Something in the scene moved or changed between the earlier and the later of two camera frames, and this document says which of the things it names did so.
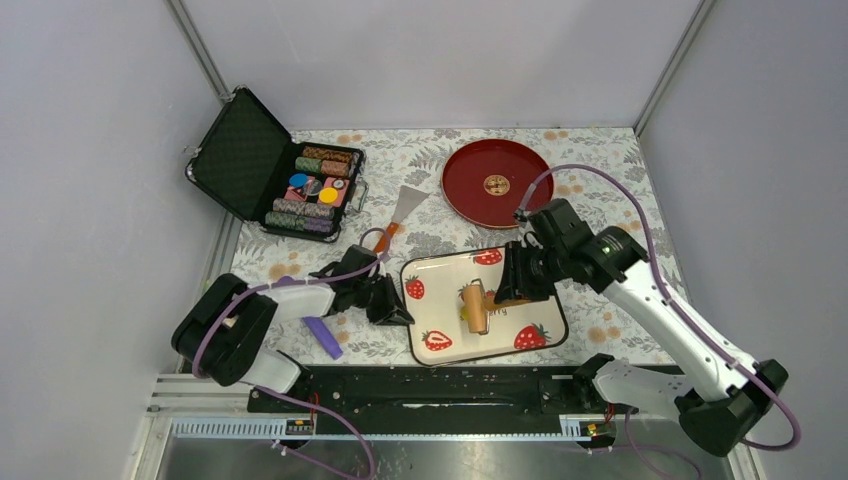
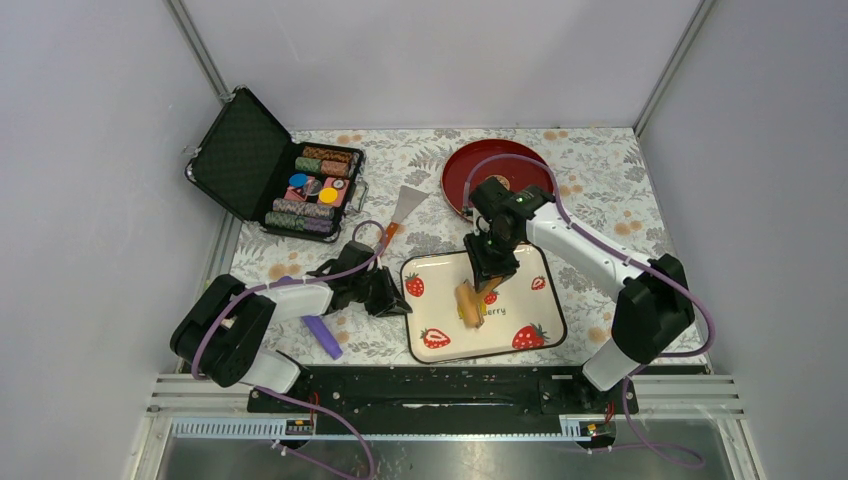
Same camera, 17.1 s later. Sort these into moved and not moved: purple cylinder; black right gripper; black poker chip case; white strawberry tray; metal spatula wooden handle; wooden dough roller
Moved: wooden dough roller; black right gripper
Not moved: metal spatula wooden handle; black poker chip case; white strawberry tray; purple cylinder
